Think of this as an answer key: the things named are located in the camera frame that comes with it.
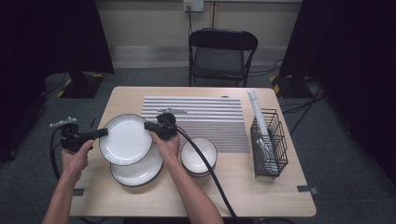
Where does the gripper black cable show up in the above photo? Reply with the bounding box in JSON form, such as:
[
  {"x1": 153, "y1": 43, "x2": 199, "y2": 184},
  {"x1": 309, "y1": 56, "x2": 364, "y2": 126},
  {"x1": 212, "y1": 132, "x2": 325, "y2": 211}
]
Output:
[
  {"x1": 176, "y1": 125, "x2": 241, "y2": 222},
  {"x1": 49, "y1": 127, "x2": 64, "y2": 181}
]

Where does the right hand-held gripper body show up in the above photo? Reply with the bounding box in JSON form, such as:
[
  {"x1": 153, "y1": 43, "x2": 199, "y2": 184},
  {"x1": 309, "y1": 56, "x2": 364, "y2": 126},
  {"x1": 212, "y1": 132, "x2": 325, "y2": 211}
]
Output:
[{"x1": 153, "y1": 107, "x2": 188, "y2": 141}]

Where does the black power cable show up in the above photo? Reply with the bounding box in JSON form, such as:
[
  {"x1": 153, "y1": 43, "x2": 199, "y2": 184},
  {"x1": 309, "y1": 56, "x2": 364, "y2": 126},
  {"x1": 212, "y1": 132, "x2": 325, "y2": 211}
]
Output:
[{"x1": 186, "y1": 5, "x2": 194, "y2": 36}]

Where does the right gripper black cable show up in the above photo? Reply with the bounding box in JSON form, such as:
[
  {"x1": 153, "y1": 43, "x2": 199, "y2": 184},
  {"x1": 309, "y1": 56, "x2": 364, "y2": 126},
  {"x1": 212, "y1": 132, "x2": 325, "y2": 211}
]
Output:
[{"x1": 176, "y1": 125, "x2": 241, "y2": 222}]

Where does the round grey stand base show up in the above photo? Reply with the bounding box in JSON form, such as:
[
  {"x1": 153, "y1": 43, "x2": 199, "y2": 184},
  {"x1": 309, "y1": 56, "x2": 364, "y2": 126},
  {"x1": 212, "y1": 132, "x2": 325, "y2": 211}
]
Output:
[{"x1": 44, "y1": 72, "x2": 73, "y2": 96}]

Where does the black stand base yellow tape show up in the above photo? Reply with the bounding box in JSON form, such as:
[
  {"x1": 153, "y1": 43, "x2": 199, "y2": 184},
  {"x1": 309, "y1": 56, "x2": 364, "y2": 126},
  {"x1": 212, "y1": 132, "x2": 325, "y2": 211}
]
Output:
[
  {"x1": 270, "y1": 74, "x2": 314, "y2": 100},
  {"x1": 56, "y1": 69, "x2": 105, "y2": 100}
]

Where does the bundle of white chopsticks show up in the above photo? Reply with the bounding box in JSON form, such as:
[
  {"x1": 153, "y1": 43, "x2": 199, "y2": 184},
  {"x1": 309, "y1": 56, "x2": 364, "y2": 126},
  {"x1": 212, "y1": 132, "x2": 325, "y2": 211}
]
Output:
[{"x1": 247, "y1": 89, "x2": 274, "y2": 141}]

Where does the white ceramic spoon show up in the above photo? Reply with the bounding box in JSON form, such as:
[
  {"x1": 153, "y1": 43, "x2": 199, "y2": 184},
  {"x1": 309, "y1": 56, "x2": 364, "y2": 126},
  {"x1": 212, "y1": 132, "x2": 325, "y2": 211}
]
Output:
[{"x1": 256, "y1": 137, "x2": 280, "y2": 175}]

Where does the person's left hand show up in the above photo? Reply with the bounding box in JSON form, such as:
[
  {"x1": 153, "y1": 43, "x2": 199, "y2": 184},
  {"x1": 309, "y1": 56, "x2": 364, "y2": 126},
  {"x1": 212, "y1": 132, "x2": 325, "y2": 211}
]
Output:
[{"x1": 61, "y1": 139, "x2": 95, "y2": 185}]

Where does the person's right hand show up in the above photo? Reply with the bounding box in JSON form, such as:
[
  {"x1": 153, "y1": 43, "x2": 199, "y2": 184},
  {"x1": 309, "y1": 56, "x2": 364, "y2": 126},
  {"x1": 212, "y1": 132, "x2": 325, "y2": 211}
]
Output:
[{"x1": 148, "y1": 131, "x2": 181, "y2": 166}]

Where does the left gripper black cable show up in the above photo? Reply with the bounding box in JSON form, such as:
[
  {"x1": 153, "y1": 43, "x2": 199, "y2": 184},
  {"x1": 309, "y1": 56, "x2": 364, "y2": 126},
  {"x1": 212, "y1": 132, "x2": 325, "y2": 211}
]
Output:
[{"x1": 49, "y1": 127, "x2": 64, "y2": 181}]

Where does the white wall outlet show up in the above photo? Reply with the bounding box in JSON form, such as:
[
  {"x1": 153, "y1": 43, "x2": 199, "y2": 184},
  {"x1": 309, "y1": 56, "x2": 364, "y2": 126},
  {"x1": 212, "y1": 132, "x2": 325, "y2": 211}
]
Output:
[{"x1": 182, "y1": 0, "x2": 205, "y2": 13}]

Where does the black folding chair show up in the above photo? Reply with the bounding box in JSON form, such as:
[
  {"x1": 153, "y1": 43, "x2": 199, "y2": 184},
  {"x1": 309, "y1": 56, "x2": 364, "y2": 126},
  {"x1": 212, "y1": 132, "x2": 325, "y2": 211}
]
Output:
[{"x1": 188, "y1": 27, "x2": 260, "y2": 88}]

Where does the black wire basket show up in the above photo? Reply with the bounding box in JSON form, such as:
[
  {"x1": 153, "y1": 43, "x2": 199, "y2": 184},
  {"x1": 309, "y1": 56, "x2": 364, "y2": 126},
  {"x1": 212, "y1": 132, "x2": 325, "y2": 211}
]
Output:
[{"x1": 249, "y1": 107, "x2": 289, "y2": 179}]

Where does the grey striped placemat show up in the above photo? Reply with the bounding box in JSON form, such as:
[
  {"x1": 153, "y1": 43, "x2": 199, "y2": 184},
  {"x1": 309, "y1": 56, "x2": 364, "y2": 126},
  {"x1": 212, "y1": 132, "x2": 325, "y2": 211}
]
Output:
[{"x1": 139, "y1": 95, "x2": 251, "y2": 154}]

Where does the thin vertical wall conduit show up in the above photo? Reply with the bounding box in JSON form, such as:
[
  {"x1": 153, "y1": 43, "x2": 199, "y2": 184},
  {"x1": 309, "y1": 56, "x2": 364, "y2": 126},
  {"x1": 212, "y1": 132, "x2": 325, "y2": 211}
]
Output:
[{"x1": 210, "y1": 1, "x2": 217, "y2": 30}]

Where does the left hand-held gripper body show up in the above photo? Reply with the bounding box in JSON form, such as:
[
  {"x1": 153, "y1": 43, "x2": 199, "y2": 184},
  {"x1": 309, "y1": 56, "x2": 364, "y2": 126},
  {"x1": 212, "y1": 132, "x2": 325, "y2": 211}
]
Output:
[{"x1": 49, "y1": 116, "x2": 94, "y2": 153}]

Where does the black floor cable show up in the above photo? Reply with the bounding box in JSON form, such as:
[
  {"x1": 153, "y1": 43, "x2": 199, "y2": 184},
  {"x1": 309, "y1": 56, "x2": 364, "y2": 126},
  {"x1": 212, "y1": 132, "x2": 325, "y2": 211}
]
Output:
[
  {"x1": 247, "y1": 58, "x2": 284, "y2": 78},
  {"x1": 281, "y1": 78, "x2": 326, "y2": 136}
]

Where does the black curtain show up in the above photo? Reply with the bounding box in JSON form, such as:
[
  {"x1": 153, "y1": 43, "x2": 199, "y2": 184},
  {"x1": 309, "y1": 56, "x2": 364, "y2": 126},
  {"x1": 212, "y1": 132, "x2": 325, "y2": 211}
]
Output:
[
  {"x1": 278, "y1": 0, "x2": 396, "y2": 188},
  {"x1": 0, "y1": 0, "x2": 115, "y2": 162}
]

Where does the white plate dark rim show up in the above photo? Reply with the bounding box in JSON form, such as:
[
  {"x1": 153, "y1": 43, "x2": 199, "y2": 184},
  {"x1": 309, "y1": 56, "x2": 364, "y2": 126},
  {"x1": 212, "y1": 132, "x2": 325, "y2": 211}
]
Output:
[
  {"x1": 98, "y1": 113, "x2": 153, "y2": 166},
  {"x1": 110, "y1": 144, "x2": 164, "y2": 188}
]

